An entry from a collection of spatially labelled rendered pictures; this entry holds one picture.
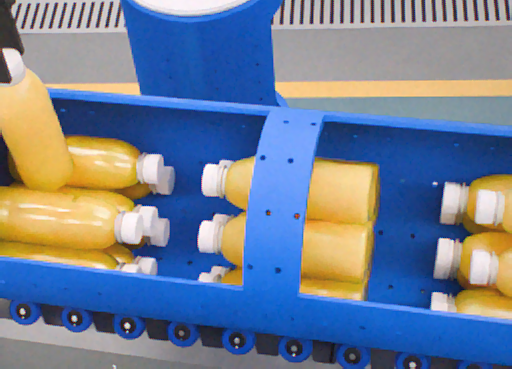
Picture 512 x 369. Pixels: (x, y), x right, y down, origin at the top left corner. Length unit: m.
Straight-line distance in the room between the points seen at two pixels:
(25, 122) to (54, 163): 0.09
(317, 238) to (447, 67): 1.87
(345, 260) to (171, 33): 0.63
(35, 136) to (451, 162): 0.54
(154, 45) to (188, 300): 0.64
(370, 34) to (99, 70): 0.81
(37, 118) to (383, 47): 1.97
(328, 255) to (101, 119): 0.41
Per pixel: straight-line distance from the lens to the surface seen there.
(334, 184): 1.22
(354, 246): 1.21
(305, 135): 1.21
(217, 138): 1.41
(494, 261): 1.23
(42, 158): 1.28
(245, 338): 1.35
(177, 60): 1.75
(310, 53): 3.08
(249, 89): 1.81
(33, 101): 1.23
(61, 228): 1.29
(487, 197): 1.23
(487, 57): 3.09
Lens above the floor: 2.13
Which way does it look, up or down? 53 degrees down
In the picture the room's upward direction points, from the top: 11 degrees counter-clockwise
